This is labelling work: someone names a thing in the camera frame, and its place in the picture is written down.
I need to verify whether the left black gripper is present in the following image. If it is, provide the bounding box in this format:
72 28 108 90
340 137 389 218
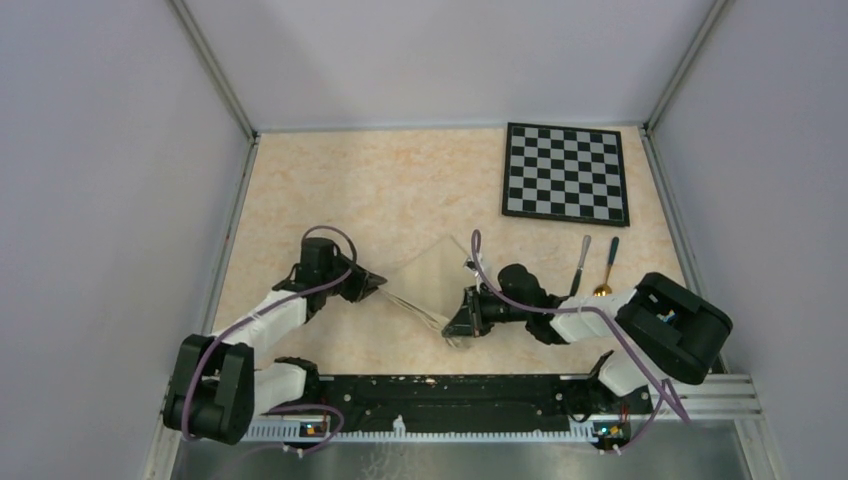
321 251 386 302

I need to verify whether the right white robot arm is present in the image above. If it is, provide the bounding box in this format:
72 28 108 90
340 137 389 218
442 264 733 412

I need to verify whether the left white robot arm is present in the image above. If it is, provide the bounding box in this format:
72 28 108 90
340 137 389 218
162 237 387 445

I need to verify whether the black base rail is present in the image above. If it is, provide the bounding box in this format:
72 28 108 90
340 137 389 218
300 374 653 434

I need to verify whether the black white checkerboard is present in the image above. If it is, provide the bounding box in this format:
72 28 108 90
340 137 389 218
501 122 630 228

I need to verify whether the silver knife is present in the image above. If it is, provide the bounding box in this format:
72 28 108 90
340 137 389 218
569 235 592 297

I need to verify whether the gold spoon green handle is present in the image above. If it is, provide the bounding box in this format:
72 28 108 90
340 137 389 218
593 236 620 296

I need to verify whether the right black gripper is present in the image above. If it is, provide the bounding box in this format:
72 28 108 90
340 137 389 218
444 283 530 337

